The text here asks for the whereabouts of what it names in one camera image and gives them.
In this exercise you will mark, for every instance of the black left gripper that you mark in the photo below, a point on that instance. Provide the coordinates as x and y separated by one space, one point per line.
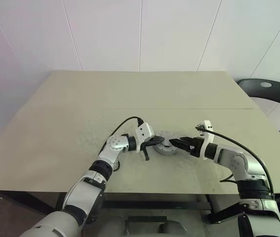
147 145

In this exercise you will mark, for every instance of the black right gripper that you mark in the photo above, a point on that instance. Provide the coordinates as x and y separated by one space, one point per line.
196 147

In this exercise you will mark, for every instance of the round motor housing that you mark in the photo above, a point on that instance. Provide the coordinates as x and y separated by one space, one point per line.
163 151

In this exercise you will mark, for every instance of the silver round motor lid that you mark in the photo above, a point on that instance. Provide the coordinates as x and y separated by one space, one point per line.
167 140

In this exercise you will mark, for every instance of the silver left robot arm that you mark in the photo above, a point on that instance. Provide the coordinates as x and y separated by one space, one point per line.
110 153

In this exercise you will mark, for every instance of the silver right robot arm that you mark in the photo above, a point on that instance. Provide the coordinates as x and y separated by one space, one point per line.
233 160

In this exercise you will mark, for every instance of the grey rounded shape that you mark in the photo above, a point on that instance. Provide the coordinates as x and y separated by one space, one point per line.
173 229

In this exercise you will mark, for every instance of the black chair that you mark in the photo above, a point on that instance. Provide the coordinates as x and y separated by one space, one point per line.
270 92

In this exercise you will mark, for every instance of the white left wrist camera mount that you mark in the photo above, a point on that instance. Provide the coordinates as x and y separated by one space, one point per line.
143 132

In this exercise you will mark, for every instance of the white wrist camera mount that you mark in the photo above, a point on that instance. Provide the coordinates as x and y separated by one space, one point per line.
143 132
207 128

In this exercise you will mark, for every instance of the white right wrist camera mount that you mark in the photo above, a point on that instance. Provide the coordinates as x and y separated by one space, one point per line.
207 128

